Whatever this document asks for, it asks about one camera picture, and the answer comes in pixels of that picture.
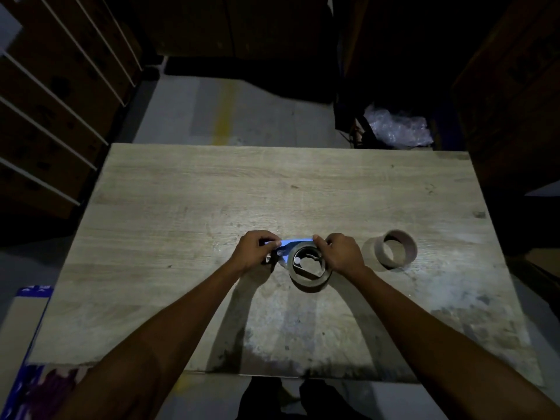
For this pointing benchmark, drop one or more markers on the person's right hand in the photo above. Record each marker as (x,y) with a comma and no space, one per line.
(344,254)

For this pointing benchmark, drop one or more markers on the person's left hand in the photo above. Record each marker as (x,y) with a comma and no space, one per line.
(250,251)

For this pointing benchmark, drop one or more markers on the person's right thumb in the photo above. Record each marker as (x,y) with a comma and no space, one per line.
(320,244)

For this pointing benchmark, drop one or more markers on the person's left thumb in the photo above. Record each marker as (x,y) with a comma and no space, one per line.
(272,243)

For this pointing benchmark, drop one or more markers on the tape dispenser with tape roll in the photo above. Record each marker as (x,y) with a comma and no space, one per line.
(305,265)

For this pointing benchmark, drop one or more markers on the person's left forearm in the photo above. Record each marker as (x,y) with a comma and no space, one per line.
(144,345)

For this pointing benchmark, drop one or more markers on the person's right forearm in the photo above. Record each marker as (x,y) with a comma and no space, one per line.
(442,345)

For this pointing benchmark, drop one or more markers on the empty cardboard tape core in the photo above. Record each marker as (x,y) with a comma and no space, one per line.
(396,250)

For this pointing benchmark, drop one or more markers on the clear plastic wrap bundle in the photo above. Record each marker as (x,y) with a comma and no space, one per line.
(400,126)

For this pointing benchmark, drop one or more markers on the person's legs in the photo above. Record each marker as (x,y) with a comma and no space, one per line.
(297,400)

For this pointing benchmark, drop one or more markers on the large dark cardboard box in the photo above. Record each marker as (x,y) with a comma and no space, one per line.
(512,96)

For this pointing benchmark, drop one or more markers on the blue and white flat carton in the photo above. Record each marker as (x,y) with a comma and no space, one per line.
(22,345)

